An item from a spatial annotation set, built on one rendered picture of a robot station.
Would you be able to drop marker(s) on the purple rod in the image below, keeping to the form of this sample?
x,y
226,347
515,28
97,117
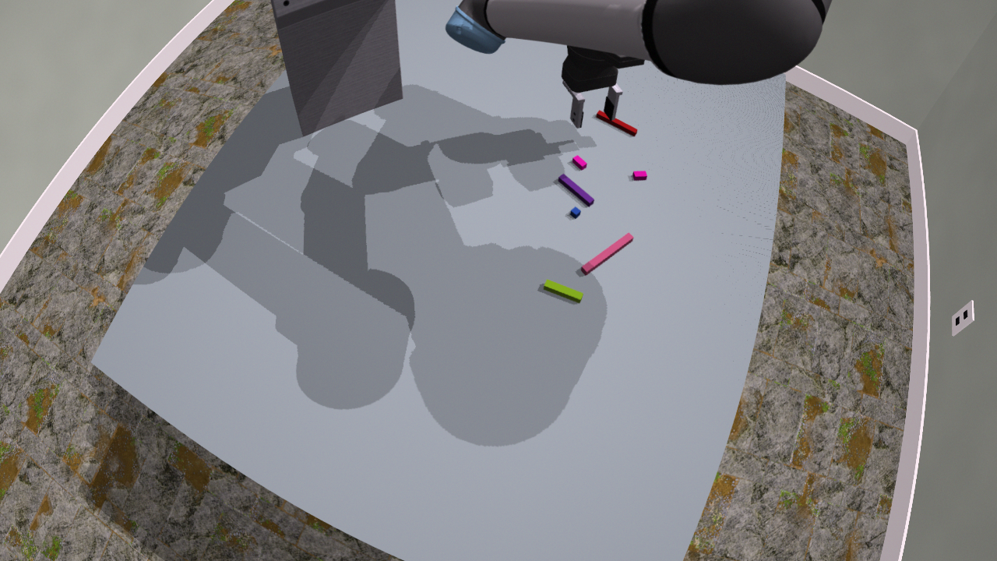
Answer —
x,y
576,190

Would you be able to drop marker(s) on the lime green rod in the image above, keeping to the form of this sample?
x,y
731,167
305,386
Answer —
x,y
563,291

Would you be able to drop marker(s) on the pink rod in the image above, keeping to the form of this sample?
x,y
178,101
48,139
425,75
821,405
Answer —
x,y
607,254

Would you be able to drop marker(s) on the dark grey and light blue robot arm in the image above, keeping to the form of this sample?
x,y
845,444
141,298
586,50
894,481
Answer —
x,y
718,42

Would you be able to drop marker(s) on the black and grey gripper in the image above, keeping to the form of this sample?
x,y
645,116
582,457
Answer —
x,y
586,69

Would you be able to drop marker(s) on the red rod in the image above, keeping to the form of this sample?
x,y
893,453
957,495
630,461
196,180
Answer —
x,y
617,123

